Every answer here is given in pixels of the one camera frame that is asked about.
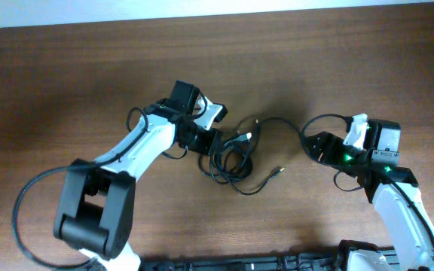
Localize black usb cable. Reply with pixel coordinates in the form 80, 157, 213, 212
197, 131, 286, 196

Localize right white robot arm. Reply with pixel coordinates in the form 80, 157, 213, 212
301, 114, 434, 270

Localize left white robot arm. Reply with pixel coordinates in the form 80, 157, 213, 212
53, 81, 228, 270

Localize right camera black cable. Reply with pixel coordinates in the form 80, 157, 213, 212
300, 112, 368, 193

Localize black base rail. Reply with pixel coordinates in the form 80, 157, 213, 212
139, 254, 339, 271

